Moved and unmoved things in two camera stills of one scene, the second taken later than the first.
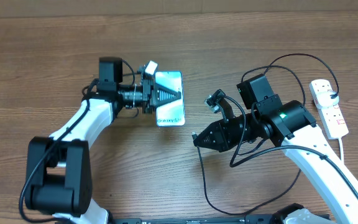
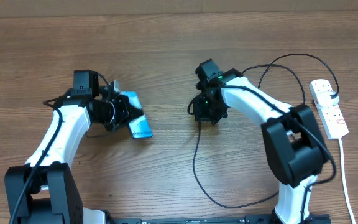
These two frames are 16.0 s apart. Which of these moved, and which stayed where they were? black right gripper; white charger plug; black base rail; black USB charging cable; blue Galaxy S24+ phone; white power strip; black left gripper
Moved: black left gripper; black USB charging cable; blue Galaxy S24+ phone; black right gripper
Stayed: white charger plug; black base rail; white power strip
